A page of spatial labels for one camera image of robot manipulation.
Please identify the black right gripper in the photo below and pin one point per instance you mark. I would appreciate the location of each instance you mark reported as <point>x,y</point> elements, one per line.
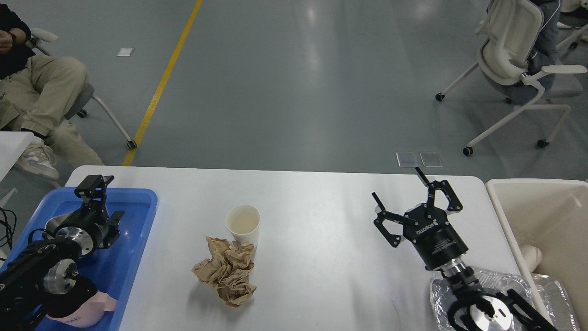
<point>434,234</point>

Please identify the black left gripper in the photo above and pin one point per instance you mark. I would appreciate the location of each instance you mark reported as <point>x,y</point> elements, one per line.
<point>89,226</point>

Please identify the pink mug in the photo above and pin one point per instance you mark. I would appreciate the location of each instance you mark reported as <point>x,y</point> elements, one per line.
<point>89,312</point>

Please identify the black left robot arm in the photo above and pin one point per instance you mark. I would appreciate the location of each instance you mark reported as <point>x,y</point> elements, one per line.
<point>43,281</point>

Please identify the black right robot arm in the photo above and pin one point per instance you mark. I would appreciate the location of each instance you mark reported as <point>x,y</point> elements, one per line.
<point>474,309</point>

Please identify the blue plastic tray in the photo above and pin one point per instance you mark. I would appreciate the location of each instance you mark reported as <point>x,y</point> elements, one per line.
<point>112,270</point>

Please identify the aluminium foil tray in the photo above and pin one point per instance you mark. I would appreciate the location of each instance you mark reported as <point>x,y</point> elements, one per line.
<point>550,290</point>

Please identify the white side table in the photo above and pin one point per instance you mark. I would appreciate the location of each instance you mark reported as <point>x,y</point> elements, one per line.
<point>12,146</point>

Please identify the white paper cup in bin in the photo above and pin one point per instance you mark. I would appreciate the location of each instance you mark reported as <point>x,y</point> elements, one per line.
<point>532,256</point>

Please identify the seated person in khaki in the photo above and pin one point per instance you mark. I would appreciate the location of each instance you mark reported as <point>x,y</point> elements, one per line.
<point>37,92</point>

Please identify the beige plastic bin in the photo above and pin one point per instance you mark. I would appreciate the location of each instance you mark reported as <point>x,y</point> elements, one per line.
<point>551,215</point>

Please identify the crumpled brown paper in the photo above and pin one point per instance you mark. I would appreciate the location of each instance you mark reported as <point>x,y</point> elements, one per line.
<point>228,270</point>

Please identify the grey office chair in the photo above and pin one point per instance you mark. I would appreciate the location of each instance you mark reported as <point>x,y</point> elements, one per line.
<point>39,35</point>

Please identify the seated person in blue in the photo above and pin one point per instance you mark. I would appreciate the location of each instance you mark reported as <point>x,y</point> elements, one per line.
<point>542,54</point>

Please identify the white office chair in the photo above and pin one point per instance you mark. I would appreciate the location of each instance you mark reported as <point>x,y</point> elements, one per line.
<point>512,28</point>

